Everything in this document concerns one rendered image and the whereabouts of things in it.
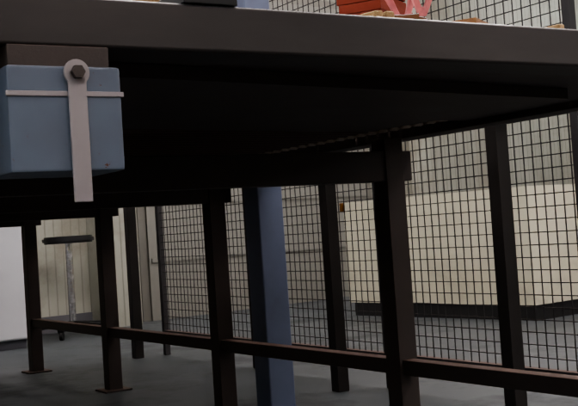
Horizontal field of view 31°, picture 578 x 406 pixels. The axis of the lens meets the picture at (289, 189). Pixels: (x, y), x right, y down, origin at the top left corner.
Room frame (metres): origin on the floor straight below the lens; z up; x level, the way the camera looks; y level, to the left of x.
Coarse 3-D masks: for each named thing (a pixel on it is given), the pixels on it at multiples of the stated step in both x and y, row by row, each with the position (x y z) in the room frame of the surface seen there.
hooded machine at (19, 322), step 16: (0, 240) 6.56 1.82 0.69; (16, 240) 6.63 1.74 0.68; (0, 256) 6.56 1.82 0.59; (16, 256) 6.63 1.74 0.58; (0, 272) 6.56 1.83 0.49; (16, 272) 6.63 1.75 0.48; (0, 288) 6.55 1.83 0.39; (16, 288) 6.62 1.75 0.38; (0, 304) 6.55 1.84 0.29; (16, 304) 6.62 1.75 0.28; (0, 320) 6.55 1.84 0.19; (16, 320) 6.61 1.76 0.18; (0, 336) 6.54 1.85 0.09; (16, 336) 6.61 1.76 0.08
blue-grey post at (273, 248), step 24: (240, 0) 3.63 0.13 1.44; (264, 0) 3.65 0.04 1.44; (264, 192) 3.62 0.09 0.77; (264, 216) 3.62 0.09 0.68; (264, 240) 3.61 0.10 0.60; (264, 264) 3.61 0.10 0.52; (264, 288) 3.61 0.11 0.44; (264, 312) 3.61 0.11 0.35; (288, 312) 3.66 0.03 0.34; (264, 336) 3.62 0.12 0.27; (288, 336) 3.65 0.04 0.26; (264, 360) 3.63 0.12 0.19; (288, 360) 3.65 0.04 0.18; (264, 384) 3.64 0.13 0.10; (288, 384) 3.64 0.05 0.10
